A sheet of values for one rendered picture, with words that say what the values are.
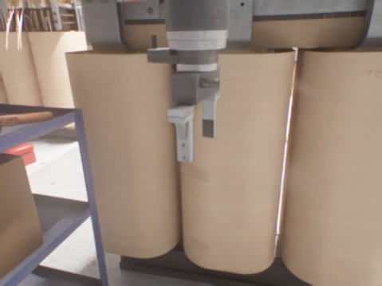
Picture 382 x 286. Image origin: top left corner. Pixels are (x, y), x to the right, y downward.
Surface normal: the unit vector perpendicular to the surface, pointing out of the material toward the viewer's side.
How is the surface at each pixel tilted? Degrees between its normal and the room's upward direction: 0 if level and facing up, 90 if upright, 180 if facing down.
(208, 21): 90
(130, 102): 90
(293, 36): 90
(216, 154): 90
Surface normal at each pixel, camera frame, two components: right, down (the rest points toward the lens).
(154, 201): 0.40, 0.32
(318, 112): -0.82, 0.22
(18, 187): 0.95, 0.10
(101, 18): -0.22, 0.36
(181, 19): -0.50, 0.32
